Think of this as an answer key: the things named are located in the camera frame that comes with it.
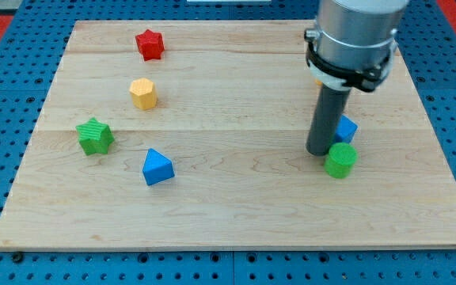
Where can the green cylinder block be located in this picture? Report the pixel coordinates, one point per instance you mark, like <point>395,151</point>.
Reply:
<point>340,160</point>

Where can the blue triangle block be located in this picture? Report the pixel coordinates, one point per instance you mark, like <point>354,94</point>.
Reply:
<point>157,168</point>

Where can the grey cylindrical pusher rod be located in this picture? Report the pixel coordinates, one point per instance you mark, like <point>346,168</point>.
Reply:
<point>328,111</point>

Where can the green star block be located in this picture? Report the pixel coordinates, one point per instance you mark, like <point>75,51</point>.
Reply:
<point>94,137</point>

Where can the wooden board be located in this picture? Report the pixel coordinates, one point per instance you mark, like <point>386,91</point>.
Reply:
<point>235,100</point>

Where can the blue cube block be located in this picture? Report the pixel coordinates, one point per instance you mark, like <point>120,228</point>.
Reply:
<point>345,130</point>

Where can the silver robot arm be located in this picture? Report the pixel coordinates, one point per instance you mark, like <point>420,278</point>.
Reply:
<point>352,42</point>

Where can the yellow hexagon block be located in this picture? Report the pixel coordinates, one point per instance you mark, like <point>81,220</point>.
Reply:
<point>143,93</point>

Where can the red star block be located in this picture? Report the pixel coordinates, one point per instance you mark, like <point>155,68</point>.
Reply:
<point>150,45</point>

